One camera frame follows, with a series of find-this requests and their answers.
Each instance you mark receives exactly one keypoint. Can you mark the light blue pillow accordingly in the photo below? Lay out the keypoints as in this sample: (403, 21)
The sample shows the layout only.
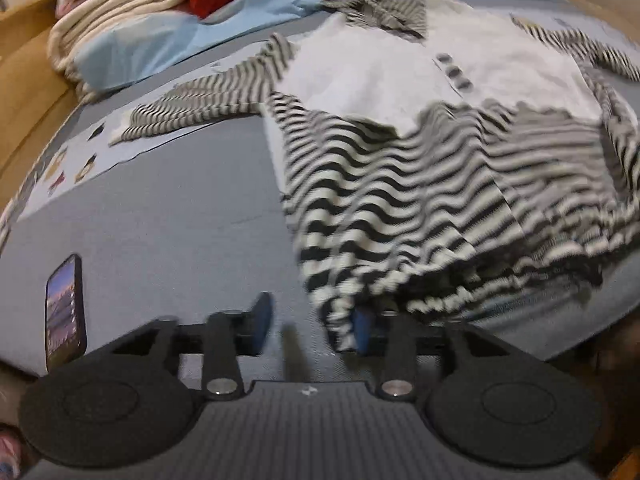
(150, 45)

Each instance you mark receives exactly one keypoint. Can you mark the black smartphone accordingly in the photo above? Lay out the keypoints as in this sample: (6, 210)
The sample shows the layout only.
(65, 310)

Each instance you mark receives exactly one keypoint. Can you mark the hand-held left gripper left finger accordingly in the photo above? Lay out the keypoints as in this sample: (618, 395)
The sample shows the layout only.
(262, 321)

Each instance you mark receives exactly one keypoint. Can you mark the wooden bed frame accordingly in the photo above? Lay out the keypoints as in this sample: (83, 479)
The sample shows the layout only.
(25, 85)

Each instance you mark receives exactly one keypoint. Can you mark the black white striped garment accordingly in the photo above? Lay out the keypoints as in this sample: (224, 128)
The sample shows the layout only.
(400, 180)

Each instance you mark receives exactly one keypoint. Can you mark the cream folded blanket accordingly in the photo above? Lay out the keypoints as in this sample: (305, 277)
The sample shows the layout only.
(115, 15)

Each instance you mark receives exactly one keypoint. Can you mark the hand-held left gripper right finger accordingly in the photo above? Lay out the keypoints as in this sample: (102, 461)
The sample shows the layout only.
(364, 330)

